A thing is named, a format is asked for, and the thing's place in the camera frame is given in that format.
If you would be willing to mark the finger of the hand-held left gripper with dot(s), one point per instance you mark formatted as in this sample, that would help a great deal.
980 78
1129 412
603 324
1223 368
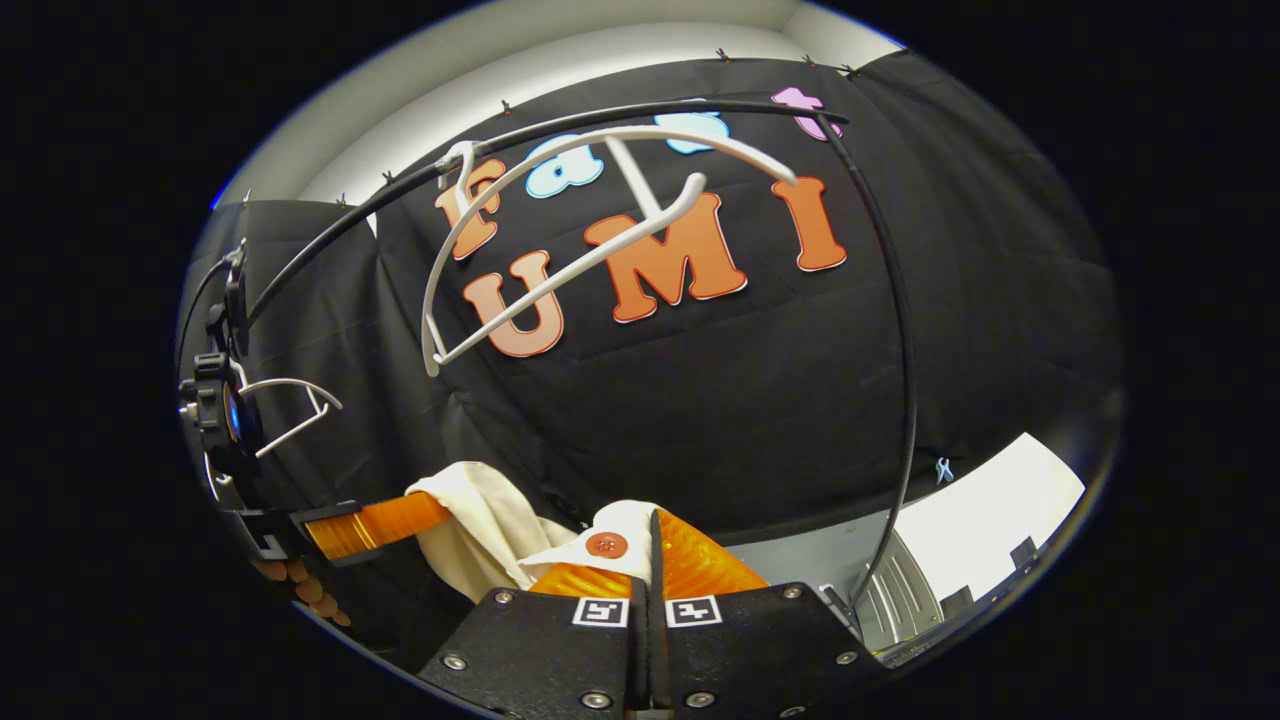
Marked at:
390 522

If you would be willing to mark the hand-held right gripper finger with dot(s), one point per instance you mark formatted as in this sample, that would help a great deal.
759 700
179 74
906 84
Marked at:
659 640
636 660

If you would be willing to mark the cream button shirt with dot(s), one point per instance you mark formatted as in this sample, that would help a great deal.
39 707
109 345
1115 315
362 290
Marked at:
480 520

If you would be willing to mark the white plastic hanger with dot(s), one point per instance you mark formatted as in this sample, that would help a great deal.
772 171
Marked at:
290 381
570 272

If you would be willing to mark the black clothes rack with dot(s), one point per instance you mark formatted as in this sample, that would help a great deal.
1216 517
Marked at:
640 108

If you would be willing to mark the grey ribbed metal panel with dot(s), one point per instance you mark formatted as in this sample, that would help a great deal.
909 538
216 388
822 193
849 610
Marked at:
905 595

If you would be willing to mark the black backdrop cloth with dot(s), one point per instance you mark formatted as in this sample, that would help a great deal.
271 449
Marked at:
760 400

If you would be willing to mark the small light blue clip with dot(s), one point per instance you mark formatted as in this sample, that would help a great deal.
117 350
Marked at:
943 468

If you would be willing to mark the white panel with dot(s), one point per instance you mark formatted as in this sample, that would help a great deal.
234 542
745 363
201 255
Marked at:
1000 500

